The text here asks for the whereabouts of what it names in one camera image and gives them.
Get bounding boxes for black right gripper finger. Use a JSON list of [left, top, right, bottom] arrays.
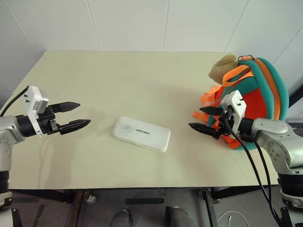
[[199, 106, 223, 116], [188, 122, 220, 139]]

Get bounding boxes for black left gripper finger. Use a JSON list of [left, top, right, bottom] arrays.
[[58, 119, 92, 136], [52, 102, 81, 114]]

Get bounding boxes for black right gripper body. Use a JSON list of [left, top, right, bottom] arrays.
[[212, 107, 239, 140]]

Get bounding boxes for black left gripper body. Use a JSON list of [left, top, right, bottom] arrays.
[[36, 105, 63, 137]]

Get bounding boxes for teal and orange backpack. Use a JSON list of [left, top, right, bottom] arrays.
[[192, 55, 290, 151]]

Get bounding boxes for white rectangular case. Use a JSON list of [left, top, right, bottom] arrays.
[[113, 116, 172, 154]]

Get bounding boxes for tan plush toy head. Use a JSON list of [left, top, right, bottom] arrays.
[[208, 54, 238, 85]]

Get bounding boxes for black metal stand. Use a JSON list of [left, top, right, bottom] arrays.
[[287, 77, 303, 108]]

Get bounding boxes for dark rounded shape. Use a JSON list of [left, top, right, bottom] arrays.
[[110, 209, 134, 227], [165, 206, 190, 227]]

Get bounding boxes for black floor strip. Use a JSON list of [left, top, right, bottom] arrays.
[[125, 198, 165, 205]]

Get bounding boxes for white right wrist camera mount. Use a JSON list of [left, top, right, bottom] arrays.
[[221, 90, 247, 138]]

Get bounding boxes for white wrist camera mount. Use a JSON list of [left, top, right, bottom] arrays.
[[221, 90, 247, 138], [23, 85, 50, 138]]

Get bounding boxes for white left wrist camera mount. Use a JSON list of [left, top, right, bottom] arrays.
[[23, 85, 50, 138]]

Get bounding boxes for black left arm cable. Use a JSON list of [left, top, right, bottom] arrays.
[[0, 86, 29, 117]]

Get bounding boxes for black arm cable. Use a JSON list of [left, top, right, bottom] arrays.
[[223, 113, 284, 227], [240, 136, 288, 227], [0, 86, 29, 117]]

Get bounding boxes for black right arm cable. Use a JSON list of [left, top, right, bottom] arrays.
[[223, 113, 284, 227], [240, 136, 288, 227]]

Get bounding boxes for white floor cable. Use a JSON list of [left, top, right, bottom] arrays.
[[216, 211, 250, 227]]

